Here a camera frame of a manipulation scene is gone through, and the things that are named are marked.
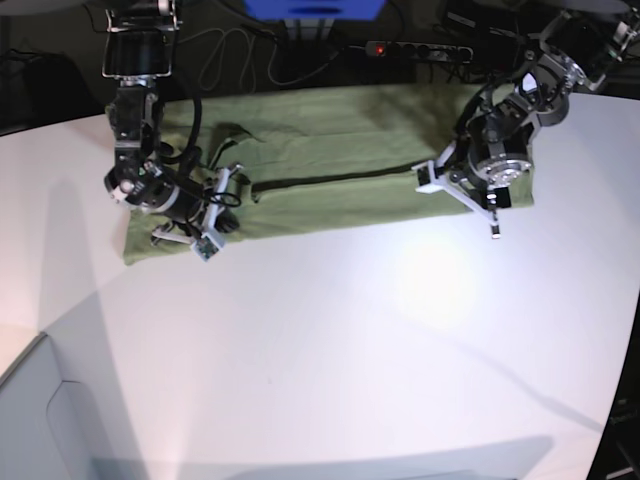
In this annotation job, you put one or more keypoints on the green T-shirt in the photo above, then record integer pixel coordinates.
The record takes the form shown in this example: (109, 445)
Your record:
(320, 159)

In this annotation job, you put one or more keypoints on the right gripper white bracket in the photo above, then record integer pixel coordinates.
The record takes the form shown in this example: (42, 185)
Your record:
(199, 214)

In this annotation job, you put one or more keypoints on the black power strip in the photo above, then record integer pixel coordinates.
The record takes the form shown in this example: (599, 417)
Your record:
(426, 52)

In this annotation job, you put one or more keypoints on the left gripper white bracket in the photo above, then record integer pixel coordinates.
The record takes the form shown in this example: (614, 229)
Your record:
(437, 175)

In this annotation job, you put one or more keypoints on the blue box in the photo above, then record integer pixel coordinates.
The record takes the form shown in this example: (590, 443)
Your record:
(314, 9)

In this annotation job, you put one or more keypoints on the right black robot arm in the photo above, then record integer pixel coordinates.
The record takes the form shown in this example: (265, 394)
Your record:
(148, 177)

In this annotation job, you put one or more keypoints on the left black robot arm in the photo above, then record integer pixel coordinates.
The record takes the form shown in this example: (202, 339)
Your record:
(493, 136)

